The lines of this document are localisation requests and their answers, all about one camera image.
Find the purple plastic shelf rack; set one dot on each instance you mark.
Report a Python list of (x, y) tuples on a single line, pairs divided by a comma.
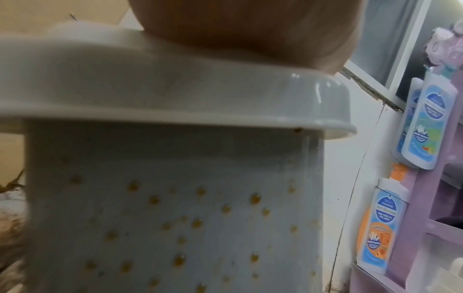
[(416, 223)]

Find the white perforated plastic container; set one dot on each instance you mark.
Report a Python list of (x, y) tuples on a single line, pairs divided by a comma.
[(162, 171)]

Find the purple bath pouf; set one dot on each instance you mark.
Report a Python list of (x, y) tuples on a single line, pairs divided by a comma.
[(446, 43)]

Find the white bottle orange pump label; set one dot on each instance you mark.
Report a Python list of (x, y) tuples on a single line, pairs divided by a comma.
[(381, 223)]

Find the white bottle blue green label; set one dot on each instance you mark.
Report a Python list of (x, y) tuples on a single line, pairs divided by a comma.
[(428, 114)]

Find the white window frame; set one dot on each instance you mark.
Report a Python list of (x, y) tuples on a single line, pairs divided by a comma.
[(405, 57)]

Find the person's left hand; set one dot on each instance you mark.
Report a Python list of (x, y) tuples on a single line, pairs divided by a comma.
[(235, 28)]

